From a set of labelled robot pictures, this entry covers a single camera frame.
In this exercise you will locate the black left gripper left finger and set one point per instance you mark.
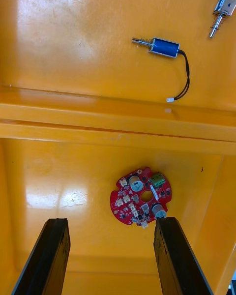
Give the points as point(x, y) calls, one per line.
point(49, 258)

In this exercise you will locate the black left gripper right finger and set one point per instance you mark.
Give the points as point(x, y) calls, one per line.
point(174, 258)

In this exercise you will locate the round red circuit board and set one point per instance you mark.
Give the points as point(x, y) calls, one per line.
point(127, 209)

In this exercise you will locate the yellow-orange plastic bin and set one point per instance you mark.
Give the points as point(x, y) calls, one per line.
point(61, 172)
point(73, 41)

